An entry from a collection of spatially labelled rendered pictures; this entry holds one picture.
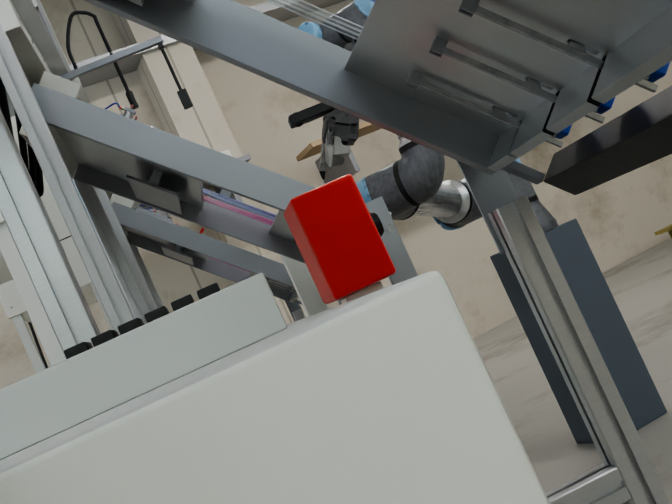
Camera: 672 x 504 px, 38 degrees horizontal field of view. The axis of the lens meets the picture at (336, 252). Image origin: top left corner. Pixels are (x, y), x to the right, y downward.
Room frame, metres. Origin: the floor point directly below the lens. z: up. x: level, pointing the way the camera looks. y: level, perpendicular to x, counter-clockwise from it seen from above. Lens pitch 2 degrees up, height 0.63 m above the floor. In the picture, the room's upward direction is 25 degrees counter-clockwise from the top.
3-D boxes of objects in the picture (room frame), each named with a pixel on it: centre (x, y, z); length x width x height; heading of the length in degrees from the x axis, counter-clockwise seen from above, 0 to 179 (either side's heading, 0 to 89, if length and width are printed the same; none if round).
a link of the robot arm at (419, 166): (2.22, -0.28, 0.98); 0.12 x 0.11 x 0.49; 151
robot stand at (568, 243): (2.58, -0.49, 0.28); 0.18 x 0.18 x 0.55; 21
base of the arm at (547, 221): (2.58, -0.49, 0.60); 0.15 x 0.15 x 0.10
